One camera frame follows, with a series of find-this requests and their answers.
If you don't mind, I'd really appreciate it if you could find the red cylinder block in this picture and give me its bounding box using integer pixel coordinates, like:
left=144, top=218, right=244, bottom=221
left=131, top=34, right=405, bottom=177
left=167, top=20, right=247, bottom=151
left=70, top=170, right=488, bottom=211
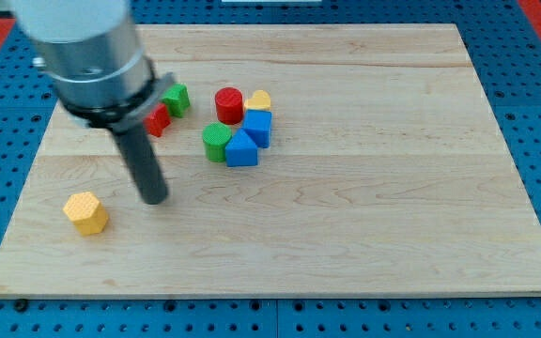
left=214, top=87, right=243, bottom=125

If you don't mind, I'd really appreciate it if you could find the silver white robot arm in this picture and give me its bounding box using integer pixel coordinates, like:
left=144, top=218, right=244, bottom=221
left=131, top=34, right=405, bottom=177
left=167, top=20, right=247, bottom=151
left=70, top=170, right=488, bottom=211
left=8, top=0, right=174, bottom=132

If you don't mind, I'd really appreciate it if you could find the yellow heart block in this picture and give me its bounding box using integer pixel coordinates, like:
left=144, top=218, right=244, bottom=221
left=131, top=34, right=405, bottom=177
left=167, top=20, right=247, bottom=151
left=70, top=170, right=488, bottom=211
left=243, top=90, right=271, bottom=112

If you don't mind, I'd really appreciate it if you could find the yellow hexagon block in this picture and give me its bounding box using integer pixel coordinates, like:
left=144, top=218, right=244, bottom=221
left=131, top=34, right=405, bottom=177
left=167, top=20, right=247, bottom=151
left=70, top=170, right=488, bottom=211
left=63, top=192, right=109, bottom=236

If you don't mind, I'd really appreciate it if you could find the green cylinder block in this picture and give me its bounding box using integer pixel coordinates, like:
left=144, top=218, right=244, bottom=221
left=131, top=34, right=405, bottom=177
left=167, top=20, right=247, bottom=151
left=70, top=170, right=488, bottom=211
left=202, top=122, right=232, bottom=162

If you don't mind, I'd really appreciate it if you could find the blue triangle block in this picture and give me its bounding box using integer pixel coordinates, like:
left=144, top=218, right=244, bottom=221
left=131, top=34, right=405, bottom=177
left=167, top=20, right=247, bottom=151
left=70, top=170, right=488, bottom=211
left=225, top=129, right=258, bottom=167

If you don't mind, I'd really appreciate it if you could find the wooden board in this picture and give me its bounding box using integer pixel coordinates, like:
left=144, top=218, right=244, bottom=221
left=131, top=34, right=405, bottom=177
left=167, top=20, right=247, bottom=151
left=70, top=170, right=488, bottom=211
left=0, top=23, right=541, bottom=300

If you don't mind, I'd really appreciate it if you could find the blue cube block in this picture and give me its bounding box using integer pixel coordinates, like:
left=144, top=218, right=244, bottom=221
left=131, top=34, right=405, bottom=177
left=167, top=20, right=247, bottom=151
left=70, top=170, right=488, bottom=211
left=241, top=110, right=272, bottom=148

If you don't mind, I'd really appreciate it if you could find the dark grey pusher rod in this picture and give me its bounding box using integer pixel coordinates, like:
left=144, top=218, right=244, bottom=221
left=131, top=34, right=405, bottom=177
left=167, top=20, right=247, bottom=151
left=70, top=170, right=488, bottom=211
left=112, top=124, right=169, bottom=205

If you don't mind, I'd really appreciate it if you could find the red star block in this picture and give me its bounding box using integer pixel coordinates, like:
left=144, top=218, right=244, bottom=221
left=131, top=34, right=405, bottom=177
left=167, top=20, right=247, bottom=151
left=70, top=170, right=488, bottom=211
left=144, top=103, right=171, bottom=137

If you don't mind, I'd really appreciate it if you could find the green star block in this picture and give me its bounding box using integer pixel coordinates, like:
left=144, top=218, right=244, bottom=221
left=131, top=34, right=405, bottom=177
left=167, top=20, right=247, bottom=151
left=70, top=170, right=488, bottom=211
left=161, top=84, right=191, bottom=118

